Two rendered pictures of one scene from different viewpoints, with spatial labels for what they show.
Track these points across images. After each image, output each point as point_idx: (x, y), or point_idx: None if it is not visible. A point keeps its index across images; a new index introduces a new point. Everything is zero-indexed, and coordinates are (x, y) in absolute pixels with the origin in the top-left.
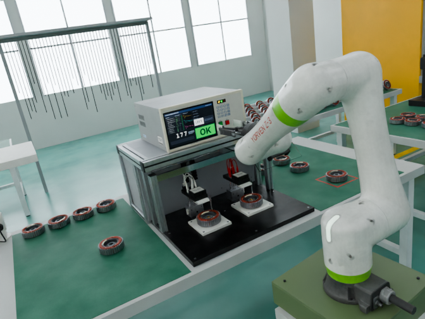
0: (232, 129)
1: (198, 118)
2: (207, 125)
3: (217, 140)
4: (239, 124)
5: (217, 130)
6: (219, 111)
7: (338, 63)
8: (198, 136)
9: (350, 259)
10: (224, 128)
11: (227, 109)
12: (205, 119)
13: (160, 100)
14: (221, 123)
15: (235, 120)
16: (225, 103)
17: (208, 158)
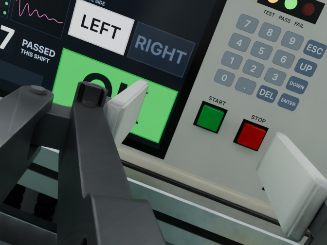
0: (75, 184)
1: (106, 5)
2: (133, 76)
3: (134, 178)
4: (287, 191)
5: (172, 136)
6: (242, 48)
7: None
8: (65, 97)
9: None
10: (73, 108)
11: (296, 70)
12: (142, 43)
13: None
14: (213, 119)
15: (284, 145)
16: (306, 31)
17: (40, 220)
